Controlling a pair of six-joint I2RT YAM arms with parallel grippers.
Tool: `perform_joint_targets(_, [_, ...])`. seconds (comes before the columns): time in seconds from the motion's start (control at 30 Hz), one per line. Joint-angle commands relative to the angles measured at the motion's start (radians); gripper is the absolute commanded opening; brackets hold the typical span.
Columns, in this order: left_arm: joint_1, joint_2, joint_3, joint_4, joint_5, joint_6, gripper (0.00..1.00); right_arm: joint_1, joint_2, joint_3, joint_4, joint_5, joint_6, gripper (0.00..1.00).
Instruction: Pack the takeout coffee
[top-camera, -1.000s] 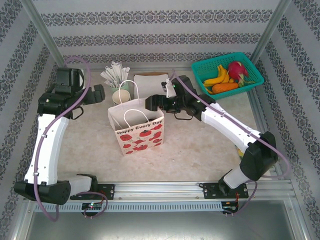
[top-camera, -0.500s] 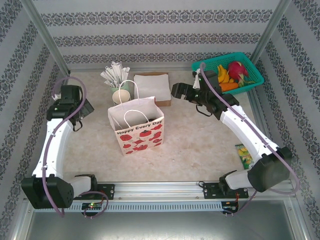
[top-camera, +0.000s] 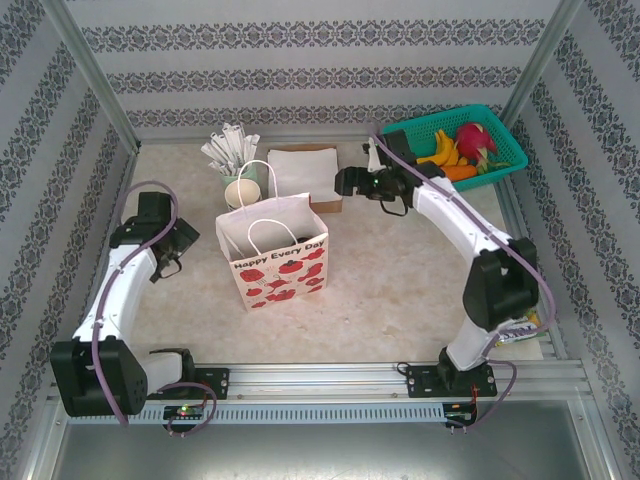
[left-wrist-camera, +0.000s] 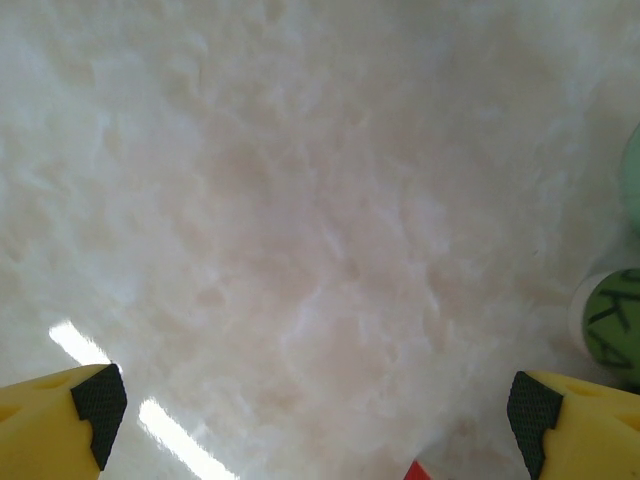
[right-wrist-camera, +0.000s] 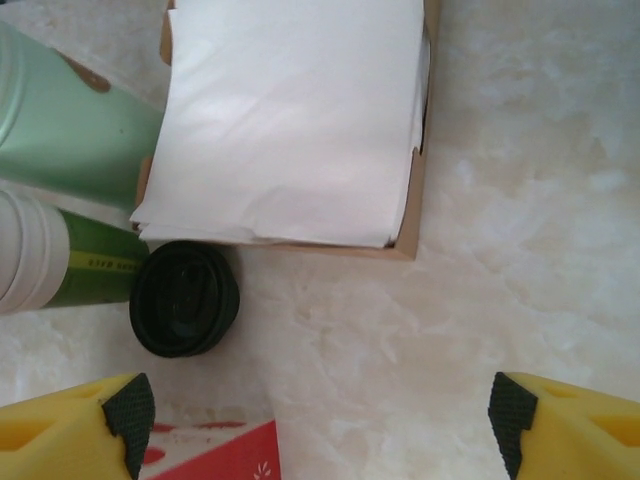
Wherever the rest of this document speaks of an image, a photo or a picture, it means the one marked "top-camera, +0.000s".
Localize red printed white paper bag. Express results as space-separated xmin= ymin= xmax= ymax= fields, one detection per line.
xmin=214 ymin=159 xmax=331 ymax=315

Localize yellow banana bunch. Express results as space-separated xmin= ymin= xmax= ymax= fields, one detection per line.
xmin=417 ymin=128 xmax=471 ymax=169

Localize orange carrot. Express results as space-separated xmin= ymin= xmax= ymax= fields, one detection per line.
xmin=442 ymin=164 xmax=479 ymax=182

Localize pale green sachet holder cup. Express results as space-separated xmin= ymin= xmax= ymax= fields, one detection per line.
xmin=218 ymin=159 xmax=261 ymax=191

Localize stack of green paper cups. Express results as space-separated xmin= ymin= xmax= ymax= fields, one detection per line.
xmin=223 ymin=179 xmax=262 ymax=212

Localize pink dragon fruit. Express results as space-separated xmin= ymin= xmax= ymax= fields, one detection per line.
xmin=453 ymin=121 xmax=512 ymax=175

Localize teal plastic basket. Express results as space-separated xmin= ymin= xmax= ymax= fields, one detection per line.
xmin=382 ymin=103 xmax=530 ymax=194

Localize green candy bag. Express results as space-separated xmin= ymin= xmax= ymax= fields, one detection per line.
xmin=492 ymin=307 xmax=549 ymax=350

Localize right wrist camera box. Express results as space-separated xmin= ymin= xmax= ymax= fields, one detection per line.
xmin=362 ymin=138 xmax=385 ymax=172

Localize aluminium frame post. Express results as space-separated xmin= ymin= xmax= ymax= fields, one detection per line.
xmin=39 ymin=0 xmax=144 ymax=151
xmin=498 ymin=0 xmax=586 ymax=131

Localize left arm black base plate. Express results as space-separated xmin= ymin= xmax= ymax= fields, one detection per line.
xmin=139 ymin=367 xmax=231 ymax=401

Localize aluminium mounting rail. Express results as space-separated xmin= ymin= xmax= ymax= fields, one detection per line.
xmin=47 ymin=363 xmax=594 ymax=401

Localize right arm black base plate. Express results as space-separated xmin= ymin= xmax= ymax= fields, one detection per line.
xmin=405 ymin=363 xmax=499 ymax=399

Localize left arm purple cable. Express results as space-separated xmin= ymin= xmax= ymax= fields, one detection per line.
xmin=92 ymin=181 xmax=219 ymax=437

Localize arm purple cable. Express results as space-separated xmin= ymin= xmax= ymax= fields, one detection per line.
xmin=372 ymin=133 xmax=557 ymax=431
xmin=92 ymin=181 xmax=219 ymax=437

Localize slotted grey cable duct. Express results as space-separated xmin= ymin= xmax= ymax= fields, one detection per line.
xmin=66 ymin=402 xmax=447 ymax=426

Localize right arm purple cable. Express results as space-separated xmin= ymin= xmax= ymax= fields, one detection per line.
xmin=372 ymin=133 xmax=557 ymax=431

